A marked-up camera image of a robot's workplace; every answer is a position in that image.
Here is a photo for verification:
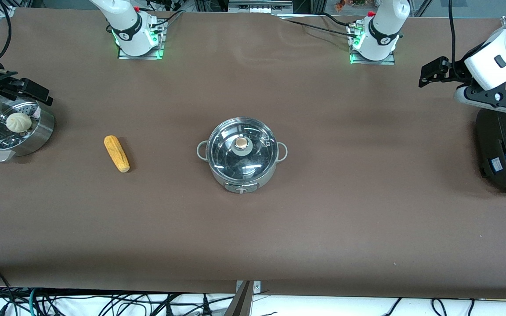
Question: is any black base power cable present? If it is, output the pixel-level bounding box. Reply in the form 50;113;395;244
150;9;186;28

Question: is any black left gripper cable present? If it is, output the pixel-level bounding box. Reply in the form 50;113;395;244
448;0;458;77

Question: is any grey power strip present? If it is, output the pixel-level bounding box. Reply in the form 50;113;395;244
228;0;294;14

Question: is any glass pot lid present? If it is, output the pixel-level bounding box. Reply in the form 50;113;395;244
206;117;278;180

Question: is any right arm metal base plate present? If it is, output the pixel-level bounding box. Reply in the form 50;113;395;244
118;20;166;60

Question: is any black rice cooker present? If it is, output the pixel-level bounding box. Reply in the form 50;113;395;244
475;108;506;194

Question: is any metal table edge bracket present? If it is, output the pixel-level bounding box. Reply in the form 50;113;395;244
224;280;262;316

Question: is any white steamed bun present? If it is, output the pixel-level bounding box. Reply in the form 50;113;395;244
6;112;32;133

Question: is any grey steel cooking pot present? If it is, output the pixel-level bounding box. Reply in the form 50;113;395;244
197;116;289;194

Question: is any steel steamer pot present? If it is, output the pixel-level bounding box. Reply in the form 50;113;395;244
0;94;55;163

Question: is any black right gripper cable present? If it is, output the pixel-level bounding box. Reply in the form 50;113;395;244
0;0;13;61

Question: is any yellow corn cob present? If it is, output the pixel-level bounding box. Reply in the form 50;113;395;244
104;135;130;173

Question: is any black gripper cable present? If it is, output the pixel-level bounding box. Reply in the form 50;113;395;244
0;0;13;61
448;0;458;77

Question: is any black cable on table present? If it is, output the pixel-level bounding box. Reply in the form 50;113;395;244
275;12;360;39

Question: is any green cable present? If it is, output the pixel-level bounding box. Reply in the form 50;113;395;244
27;287;39;316

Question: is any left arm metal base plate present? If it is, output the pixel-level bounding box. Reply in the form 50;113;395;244
349;24;396;65

